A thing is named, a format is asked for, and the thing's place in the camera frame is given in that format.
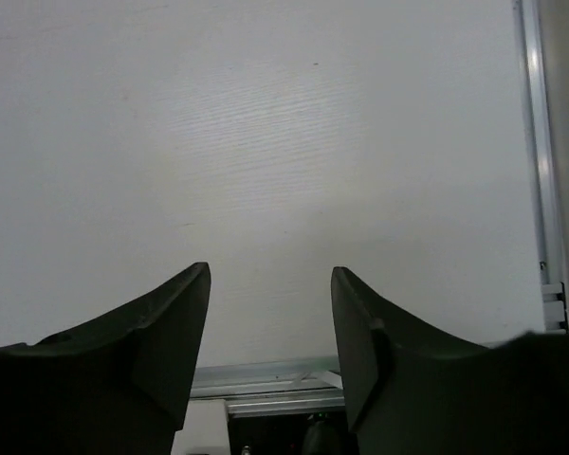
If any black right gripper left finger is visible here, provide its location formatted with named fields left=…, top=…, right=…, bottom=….
left=0, top=262, right=211, bottom=454

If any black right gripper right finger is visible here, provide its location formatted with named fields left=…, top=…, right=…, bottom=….
left=331, top=266, right=569, bottom=454

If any aluminium table edge rail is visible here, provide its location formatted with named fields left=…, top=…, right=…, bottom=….
left=192, top=1, right=569, bottom=417

